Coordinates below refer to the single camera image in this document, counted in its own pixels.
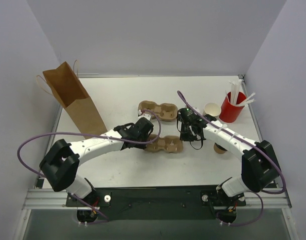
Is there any brown pulp cup carrier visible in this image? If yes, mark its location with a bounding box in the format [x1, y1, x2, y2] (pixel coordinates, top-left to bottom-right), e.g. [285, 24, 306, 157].
[145, 135, 183, 153]
[138, 100, 178, 122]

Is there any brown paper coffee cup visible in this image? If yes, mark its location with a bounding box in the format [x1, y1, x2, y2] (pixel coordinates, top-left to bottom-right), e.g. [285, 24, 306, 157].
[213, 143, 227, 154]

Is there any brown paper bag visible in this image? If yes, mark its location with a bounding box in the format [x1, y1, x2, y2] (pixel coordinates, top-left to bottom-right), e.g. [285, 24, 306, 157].
[43, 62, 107, 135]

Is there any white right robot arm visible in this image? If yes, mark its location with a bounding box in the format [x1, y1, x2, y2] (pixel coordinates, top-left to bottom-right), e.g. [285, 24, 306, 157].
[177, 107, 281, 198]

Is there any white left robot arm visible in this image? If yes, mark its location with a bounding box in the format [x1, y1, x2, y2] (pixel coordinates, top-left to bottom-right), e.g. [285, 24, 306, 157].
[40, 114, 154, 206]

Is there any stack of paper cups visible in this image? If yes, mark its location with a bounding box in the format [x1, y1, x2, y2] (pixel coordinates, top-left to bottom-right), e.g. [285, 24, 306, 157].
[203, 102, 221, 119]

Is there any red plastic cup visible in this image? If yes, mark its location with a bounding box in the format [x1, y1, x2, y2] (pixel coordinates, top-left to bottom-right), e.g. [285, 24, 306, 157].
[219, 92, 244, 123]

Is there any white wrapped straws bundle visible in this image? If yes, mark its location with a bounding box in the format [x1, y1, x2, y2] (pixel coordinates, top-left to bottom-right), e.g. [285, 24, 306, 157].
[226, 79, 255, 107]

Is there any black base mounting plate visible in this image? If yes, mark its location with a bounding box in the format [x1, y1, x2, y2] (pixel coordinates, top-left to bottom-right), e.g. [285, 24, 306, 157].
[65, 185, 246, 221]

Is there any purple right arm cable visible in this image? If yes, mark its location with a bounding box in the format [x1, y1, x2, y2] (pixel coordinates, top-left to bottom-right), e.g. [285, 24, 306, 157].
[177, 90, 287, 227]

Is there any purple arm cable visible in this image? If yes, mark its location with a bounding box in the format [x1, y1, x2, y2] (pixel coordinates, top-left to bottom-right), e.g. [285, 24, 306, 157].
[17, 108, 161, 224]
[177, 90, 287, 227]

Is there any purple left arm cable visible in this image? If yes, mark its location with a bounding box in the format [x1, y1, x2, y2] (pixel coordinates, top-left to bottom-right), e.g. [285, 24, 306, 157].
[17, 108, 161, 224]

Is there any aluminium rail frame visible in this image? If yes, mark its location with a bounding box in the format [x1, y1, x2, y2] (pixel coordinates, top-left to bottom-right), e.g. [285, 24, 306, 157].
[22, 189, 292, 210]

